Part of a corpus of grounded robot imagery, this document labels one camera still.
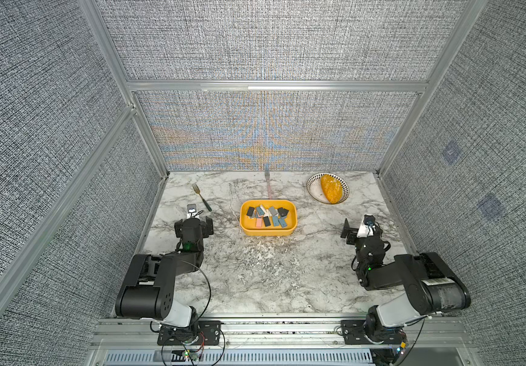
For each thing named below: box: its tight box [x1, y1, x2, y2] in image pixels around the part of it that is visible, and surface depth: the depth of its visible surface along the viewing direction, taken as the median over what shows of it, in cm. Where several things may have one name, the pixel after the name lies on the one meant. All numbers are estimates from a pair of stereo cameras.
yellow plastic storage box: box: [239, 199, 299, 237], surface depth 102 cm
